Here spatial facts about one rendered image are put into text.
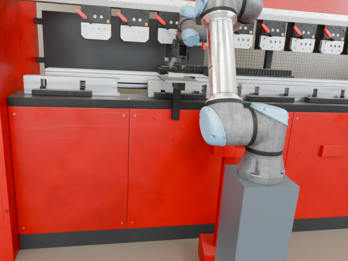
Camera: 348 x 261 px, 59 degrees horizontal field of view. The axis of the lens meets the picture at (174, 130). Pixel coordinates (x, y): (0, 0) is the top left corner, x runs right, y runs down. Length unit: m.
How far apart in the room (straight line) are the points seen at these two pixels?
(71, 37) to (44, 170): 0.95
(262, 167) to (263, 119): 0.14
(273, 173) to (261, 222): 0.16
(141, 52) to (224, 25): 1.33
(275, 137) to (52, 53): 1.72
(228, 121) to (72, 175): 1.10
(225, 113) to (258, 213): 0.33
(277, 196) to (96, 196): 1.12
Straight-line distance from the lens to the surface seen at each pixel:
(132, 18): 1.74
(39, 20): 2.32
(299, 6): 2.04
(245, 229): 1.01
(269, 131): 0.94
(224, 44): 0.98
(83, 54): 2.28
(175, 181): 1.82
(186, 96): 1.75
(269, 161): 0.97
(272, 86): 1.99
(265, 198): 0.98
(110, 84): 1.75
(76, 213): 1.88
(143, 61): 2.28
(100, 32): 1.72
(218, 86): 0.93
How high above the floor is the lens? 1.16
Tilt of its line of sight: 15 degrees down
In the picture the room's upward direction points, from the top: 4 degrees clockwise
